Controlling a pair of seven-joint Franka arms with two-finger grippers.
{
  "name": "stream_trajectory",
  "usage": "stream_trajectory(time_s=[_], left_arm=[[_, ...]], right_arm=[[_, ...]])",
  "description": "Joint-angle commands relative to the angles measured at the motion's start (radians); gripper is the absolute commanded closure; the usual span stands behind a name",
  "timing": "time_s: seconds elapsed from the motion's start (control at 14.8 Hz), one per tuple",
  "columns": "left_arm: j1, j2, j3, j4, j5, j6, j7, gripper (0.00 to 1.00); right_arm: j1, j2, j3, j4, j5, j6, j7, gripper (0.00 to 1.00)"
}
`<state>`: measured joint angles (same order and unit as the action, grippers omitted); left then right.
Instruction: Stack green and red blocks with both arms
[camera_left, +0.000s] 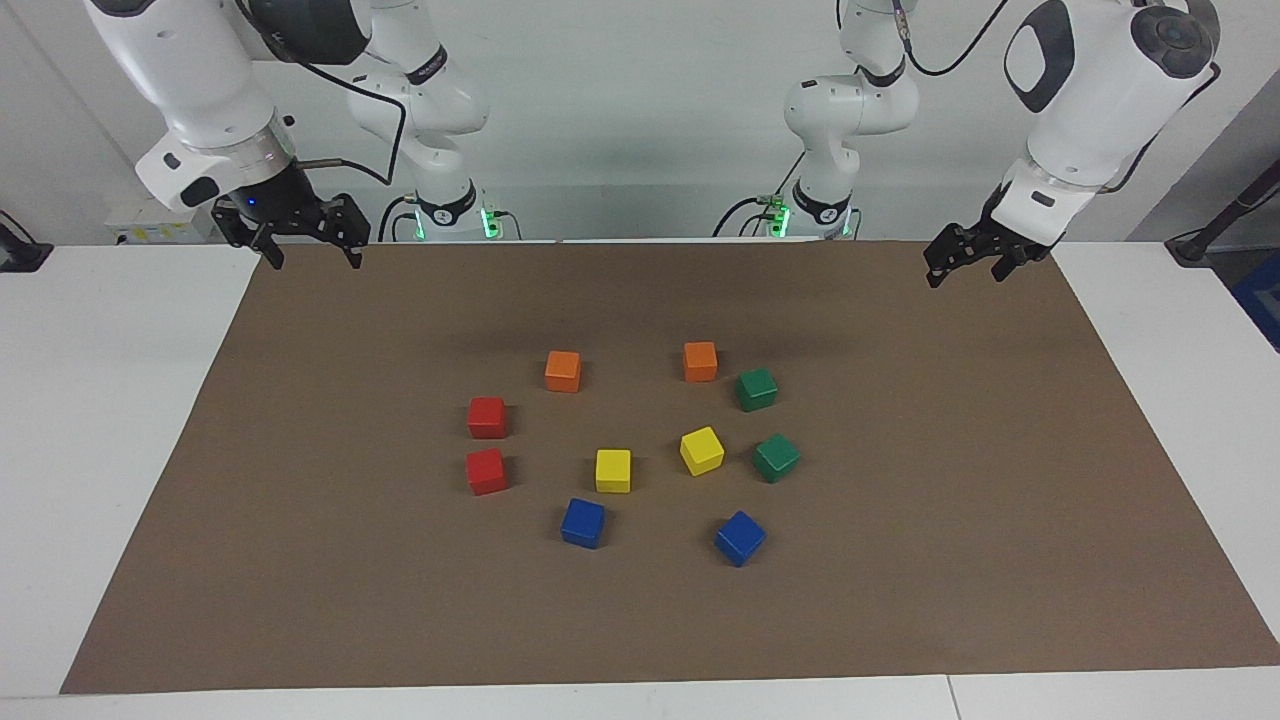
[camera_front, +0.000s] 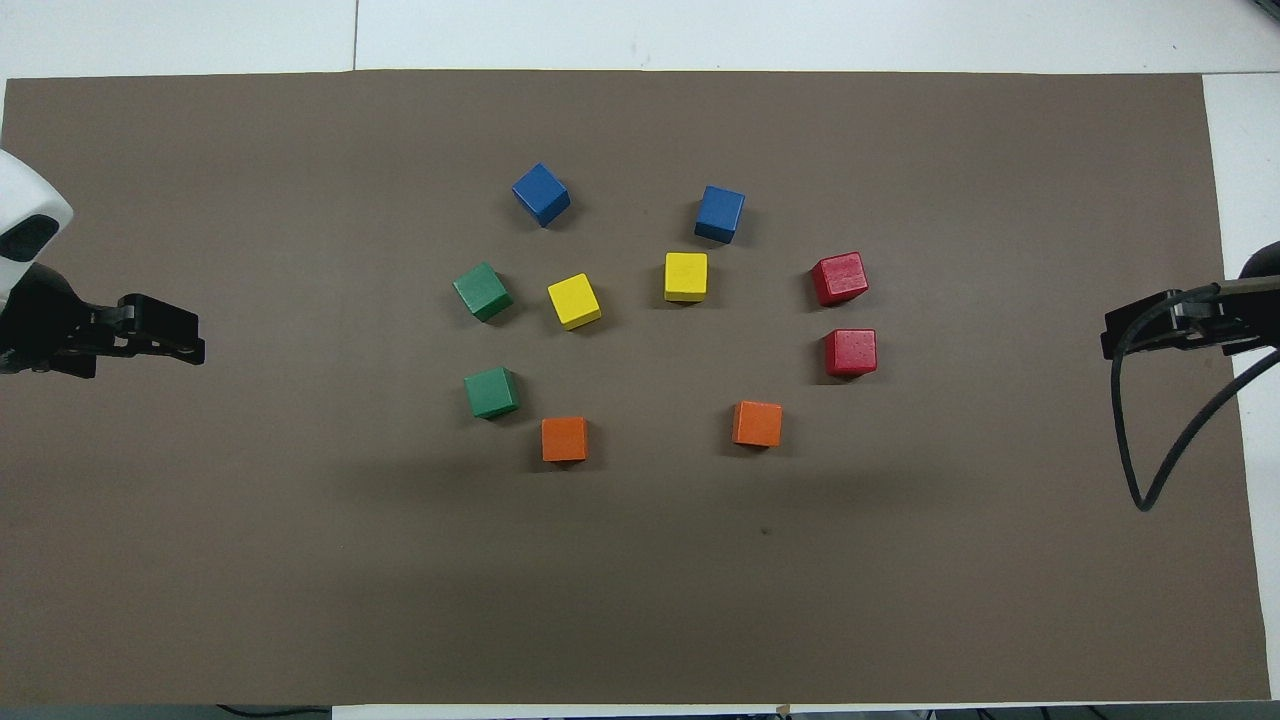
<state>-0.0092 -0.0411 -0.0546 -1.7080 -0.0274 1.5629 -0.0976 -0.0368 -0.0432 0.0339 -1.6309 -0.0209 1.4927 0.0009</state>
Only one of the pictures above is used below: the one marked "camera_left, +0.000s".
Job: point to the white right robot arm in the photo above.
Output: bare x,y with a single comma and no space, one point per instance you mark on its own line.
205,90

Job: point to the brown table mat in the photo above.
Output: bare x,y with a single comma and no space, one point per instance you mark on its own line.
650,600

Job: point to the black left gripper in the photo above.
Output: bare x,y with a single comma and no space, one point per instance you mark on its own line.
985,240

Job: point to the blue wooden block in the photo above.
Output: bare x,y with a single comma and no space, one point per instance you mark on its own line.
582,523
740,538

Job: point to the black clamp mount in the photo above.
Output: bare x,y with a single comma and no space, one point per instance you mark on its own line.
20,252

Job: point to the green wooden block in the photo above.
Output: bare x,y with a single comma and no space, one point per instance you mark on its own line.
776,458
757,390

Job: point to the black stand with pole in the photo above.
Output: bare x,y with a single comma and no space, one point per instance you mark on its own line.
1215,225

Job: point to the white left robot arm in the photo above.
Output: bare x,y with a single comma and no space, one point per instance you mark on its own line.
1090,110

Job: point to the white wall outlet box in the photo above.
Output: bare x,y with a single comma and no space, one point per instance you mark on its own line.
150,228

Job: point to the blue crate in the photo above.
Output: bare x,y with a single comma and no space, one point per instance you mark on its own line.
1262,300

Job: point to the orange wooden block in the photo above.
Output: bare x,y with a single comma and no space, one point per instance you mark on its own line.
700,361
563,371

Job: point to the yellow wooden block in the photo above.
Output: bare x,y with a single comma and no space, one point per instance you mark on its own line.
701,451
613,471

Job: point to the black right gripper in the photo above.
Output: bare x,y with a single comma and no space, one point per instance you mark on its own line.
285,205

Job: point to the red wooden block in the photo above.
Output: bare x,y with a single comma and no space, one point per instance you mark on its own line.
487,472
487,418

